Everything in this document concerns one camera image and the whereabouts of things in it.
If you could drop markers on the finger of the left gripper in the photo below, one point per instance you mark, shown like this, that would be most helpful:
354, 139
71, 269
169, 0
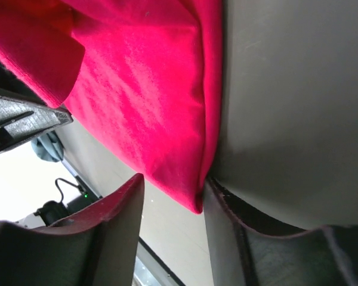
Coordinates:
24, 118

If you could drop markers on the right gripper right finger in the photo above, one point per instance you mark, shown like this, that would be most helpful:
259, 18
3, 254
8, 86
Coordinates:
249, 247

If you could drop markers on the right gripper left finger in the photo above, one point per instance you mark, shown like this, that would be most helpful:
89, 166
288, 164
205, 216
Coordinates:
95, 246

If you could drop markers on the magenta t shirt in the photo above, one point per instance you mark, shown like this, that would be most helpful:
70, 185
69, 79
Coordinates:
143, 77

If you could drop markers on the folded grey-blue t shirt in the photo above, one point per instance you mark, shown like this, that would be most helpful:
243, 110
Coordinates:
48, 147

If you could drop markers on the aluminium frame rail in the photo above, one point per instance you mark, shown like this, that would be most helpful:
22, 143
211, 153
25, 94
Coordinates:
150, 269

